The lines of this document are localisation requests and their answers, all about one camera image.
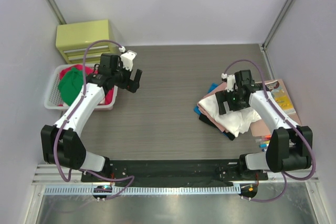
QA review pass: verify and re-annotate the blue t shirt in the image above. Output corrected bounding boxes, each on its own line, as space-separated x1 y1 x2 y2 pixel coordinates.
194 83 218 115

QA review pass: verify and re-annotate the white printed t shirt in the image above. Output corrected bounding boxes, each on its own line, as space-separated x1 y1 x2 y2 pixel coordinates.
202 95 261 137

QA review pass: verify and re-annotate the white plastic basket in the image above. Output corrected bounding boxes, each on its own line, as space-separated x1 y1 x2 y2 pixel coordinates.
44 64 118 111

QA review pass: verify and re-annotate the pink t shirt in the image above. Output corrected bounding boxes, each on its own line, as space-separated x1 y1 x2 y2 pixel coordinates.
197 82 228 132

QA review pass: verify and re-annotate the red t shirt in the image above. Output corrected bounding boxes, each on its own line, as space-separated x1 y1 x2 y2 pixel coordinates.
58 65 117 106

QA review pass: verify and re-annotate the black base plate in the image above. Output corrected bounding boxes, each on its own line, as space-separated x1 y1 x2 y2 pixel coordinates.
97 159 268 188

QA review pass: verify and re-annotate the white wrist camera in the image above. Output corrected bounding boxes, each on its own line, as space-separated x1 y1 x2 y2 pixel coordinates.
221 73 236 92
119 46 137 71

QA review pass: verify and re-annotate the white slotted cable duct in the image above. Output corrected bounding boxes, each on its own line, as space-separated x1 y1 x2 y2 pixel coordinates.
44 184 241 196

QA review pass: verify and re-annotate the red marker pen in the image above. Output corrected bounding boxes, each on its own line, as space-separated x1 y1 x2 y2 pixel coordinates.
256 135 271 141

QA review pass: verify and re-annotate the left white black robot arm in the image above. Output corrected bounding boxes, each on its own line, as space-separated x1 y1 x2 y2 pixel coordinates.
41 50 142 177

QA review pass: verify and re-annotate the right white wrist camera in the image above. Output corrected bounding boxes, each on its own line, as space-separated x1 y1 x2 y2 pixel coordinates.
221 73 236 92

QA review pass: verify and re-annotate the yellow-green drawer box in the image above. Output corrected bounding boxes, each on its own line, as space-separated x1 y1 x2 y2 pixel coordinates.
56 19 114 64

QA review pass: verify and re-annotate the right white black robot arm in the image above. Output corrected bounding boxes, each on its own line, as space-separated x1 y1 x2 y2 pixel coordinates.
215 70 314 173

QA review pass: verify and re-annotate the yellow picture book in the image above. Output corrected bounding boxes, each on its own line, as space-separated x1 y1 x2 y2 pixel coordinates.
265 79 296 115

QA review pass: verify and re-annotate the green t shirt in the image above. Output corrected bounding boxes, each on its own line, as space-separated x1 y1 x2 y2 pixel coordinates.
58 65 83 106

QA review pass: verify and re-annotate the black t shirt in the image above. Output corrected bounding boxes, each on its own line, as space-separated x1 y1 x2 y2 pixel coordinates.
198 114 236 141

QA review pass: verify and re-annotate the brown cardboard sheet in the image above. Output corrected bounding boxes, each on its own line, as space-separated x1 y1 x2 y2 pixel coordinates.
249 78 301 137

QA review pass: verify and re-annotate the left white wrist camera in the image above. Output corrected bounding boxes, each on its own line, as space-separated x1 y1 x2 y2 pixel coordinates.
119 46 137 71

